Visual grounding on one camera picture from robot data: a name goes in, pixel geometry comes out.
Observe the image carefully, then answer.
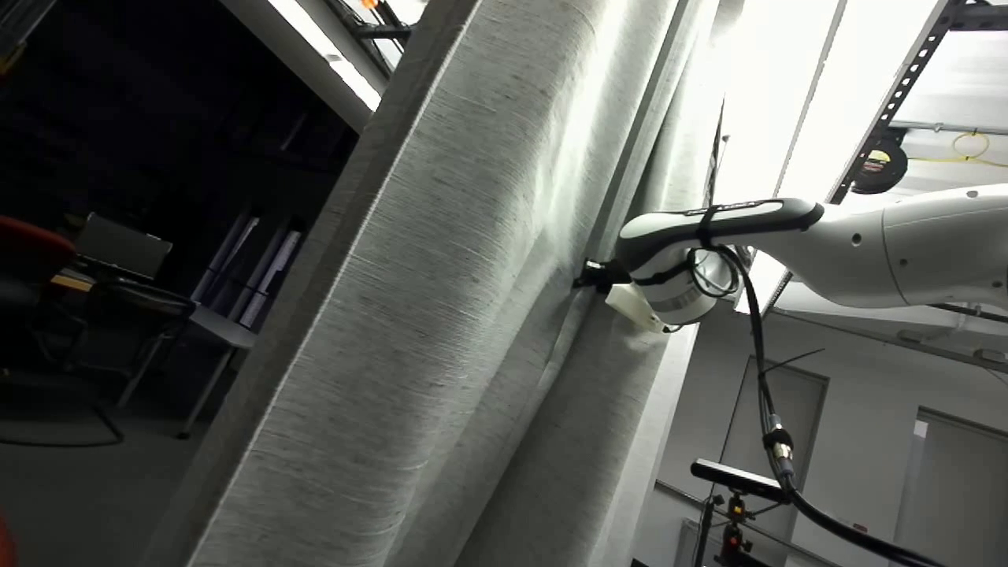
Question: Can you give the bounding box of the dark computer monitor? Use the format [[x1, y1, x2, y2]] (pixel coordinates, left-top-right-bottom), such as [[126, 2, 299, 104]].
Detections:
[[74, 215, 172, 279]]

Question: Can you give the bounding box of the grey fabric curtain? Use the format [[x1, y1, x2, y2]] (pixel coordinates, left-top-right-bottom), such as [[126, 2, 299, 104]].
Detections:
[[137, 0, 719, 567]]

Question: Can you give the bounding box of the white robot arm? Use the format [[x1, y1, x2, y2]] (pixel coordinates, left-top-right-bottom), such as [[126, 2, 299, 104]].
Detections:
[[575, 183, 1008, 324]]

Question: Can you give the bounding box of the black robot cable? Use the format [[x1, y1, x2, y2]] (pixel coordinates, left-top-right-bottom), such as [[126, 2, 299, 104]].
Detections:
[[699, 104, 947, 567]]

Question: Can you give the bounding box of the black perforated ceiling rail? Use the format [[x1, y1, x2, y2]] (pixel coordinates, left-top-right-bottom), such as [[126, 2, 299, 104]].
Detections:
[[829, 0, 1008, 204]]

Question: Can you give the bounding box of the grey door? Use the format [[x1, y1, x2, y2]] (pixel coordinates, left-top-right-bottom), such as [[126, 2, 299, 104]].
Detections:
[[699, 359, 826, 567], [897, 410, 1008, 567]]

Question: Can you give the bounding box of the black stereo camera on stand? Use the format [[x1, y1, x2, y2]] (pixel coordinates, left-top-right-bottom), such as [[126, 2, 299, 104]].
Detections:
[[690, 461, 787, 567]]

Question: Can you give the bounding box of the red office chair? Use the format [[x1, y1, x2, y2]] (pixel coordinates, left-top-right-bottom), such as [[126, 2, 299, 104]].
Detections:
[[0, 216, 80, 309]]

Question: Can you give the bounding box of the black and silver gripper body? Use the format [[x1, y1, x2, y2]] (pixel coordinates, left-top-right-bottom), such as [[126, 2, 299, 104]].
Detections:
[[573, 257, 631, 297]]

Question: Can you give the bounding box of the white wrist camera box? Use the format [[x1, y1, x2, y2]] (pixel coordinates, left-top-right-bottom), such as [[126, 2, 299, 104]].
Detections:
[[604, 284, 674, 333]]

